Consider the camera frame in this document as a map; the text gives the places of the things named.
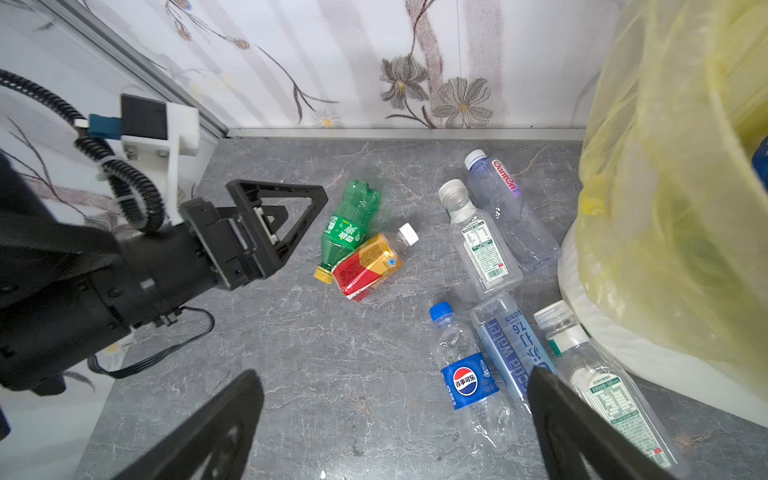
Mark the white bin with yellow bag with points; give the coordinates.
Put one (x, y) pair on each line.
(666, 262)

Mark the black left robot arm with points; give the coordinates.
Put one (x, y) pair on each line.
(69, 291)

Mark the blue label clear bottle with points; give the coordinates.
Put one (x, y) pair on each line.
(511, 344)

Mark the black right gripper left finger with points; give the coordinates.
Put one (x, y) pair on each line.
(214, 443)

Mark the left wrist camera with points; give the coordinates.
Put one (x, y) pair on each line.
(154, 137)

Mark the red yellow label bottle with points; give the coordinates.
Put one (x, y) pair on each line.
(374, 261)

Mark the clear bottle white cap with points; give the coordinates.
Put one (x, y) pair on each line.
(488, 261)

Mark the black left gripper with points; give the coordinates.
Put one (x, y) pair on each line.
(216, 247)

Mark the clear bottle blue tint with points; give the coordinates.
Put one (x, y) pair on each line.
(495, 191)

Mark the Pepsi label bottle upper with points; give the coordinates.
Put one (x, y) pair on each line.
(484, 416)

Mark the dark green bottle yellow cap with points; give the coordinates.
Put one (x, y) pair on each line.
(347, 227)

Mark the clear bottle white green label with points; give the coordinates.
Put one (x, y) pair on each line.
(606, 387)

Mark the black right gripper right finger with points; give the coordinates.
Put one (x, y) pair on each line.
(576, 442)

